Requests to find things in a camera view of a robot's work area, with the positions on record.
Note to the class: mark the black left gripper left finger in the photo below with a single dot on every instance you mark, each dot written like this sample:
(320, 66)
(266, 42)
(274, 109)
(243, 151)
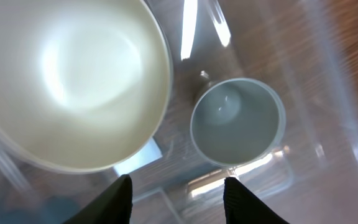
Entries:
(113, 206)

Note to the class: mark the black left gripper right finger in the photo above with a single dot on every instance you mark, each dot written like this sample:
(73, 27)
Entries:
(243, 207)

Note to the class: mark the cream bowl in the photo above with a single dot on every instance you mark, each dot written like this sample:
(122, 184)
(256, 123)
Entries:
(84, 85)

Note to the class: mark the white label in container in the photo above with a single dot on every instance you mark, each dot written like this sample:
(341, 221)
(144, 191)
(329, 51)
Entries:
(148, 154)

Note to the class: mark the clear plastic storage container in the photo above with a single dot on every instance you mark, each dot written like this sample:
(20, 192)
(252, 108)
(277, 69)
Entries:
(311, 177)

